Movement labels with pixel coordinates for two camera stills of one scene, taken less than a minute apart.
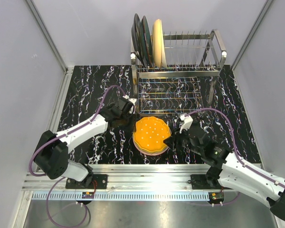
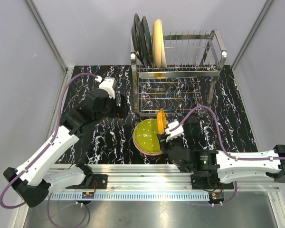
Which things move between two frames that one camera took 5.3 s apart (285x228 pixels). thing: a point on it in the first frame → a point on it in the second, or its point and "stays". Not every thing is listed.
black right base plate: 200,182 stays
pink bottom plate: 147,153 stays
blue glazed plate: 146,47 stays
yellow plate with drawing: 156,43 stays
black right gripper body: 183,139 → 165,146
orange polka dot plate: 149,134 → 161,121
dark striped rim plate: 136,33 stays
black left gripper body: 128,122 → 112,110
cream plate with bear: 163,56 stays
